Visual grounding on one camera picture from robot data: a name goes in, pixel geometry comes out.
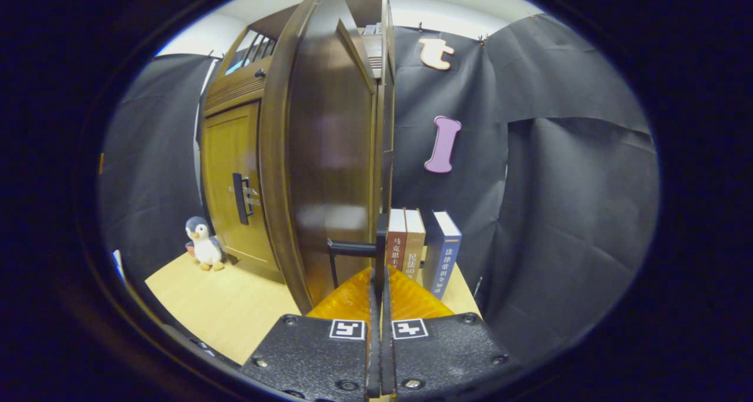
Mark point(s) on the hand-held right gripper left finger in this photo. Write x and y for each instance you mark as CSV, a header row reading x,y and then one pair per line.
x,y
312,355

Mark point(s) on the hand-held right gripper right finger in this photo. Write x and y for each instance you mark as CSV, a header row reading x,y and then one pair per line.
x,y
441,355

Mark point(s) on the wooden shoe cabinet door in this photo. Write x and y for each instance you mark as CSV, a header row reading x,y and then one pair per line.
x,y
226,155
329,143

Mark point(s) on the wooden double-door shoe cabinet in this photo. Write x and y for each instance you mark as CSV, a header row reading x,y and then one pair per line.
x,y
235,90

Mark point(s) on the wooden cabinet drawer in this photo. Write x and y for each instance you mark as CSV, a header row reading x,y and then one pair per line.
x,y
235,87

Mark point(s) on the blue book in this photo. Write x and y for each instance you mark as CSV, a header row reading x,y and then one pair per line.
x,y
444,255

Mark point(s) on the tan book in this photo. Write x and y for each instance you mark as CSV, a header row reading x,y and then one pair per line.
x,y
413,243

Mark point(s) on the brown book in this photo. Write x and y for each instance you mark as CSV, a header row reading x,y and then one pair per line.
x,y
395,237

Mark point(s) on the penguin plush toy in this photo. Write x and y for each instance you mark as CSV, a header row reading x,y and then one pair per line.
x,y
206,246

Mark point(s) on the black backdrop cloth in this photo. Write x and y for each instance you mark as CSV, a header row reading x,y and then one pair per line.
x,y
559,184

